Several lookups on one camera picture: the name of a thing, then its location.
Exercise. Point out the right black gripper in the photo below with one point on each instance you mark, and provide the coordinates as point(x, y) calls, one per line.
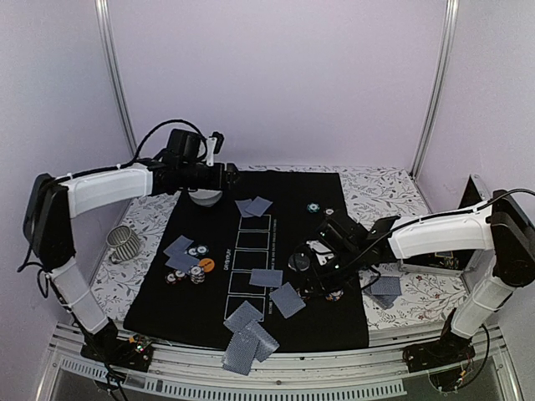
point(321, 286)

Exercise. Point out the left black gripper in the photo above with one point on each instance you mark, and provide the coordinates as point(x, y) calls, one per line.
point(230, 177)

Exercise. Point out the blue card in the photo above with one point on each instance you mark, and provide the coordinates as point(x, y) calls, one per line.
point(242, 206)
point(178, 246)

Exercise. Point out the black dealer button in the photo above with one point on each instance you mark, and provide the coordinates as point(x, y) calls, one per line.
point(299, 262)

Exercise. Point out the blue playing card deck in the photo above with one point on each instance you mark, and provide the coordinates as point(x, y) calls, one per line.
point(384, 291)

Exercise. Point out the teal chip stack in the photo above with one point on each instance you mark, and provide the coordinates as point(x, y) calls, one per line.
point(313, 207)

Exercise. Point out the spread teal poker chips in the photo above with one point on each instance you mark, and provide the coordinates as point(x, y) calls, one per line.
point(195, 251)

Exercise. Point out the orange big blind button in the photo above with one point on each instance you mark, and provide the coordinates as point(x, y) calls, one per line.
point(207, 265)

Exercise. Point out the orange chip pair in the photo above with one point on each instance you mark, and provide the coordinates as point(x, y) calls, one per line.
point(174, 277)

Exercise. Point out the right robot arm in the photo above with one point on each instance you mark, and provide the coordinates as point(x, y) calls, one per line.
point(499, 225)

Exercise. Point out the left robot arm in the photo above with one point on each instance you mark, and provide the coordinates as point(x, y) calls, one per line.
point(187, 162)

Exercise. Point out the white ceramic bowl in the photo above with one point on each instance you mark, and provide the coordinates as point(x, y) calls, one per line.
point(205, 198)

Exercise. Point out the black poker felt mat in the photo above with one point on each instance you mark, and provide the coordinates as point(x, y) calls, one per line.
point(194, 313)

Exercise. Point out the striped metal cup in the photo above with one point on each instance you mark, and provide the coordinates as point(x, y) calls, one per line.
point(124, 244)

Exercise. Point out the aluminium poker case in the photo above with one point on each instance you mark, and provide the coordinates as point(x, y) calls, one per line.
point(452, 263)

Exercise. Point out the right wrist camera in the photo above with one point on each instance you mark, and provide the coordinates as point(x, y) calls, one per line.
point(319, 250)

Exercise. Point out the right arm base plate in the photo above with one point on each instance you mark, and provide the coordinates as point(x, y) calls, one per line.
point(448, 349)

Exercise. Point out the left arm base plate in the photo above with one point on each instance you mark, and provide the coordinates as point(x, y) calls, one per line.
point(118, 353)

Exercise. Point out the left aluminium frame post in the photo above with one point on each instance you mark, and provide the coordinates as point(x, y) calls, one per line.
point(110, 56)

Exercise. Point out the aluminium frame post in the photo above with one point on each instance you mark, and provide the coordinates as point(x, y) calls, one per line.
point(444, 56)
point(110, 56)

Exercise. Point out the front aluminium rail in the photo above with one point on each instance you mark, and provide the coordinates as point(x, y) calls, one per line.
point(192, 373)

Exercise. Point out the right aluminium frame post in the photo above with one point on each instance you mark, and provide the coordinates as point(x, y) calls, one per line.
point(444, 56)

